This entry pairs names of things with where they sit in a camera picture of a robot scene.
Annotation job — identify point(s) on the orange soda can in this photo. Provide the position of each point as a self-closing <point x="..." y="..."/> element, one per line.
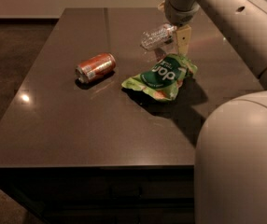
<point x="95" y="68"/>

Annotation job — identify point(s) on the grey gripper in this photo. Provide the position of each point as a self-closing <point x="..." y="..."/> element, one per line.
<point x="180" y="15"/>

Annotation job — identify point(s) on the dark cabinet drawer front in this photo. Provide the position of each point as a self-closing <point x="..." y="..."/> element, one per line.
<point x="111" y="187"/>

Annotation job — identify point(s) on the clear plastic water bottle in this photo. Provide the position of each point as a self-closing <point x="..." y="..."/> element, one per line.
<point x="157" y="37"/>

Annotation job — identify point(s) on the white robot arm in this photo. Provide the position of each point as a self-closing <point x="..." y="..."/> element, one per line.
<point x="230" y="170"/>

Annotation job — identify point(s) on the green chip bag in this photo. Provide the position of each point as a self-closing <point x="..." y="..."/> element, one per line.
<point x="163" y="81"/>

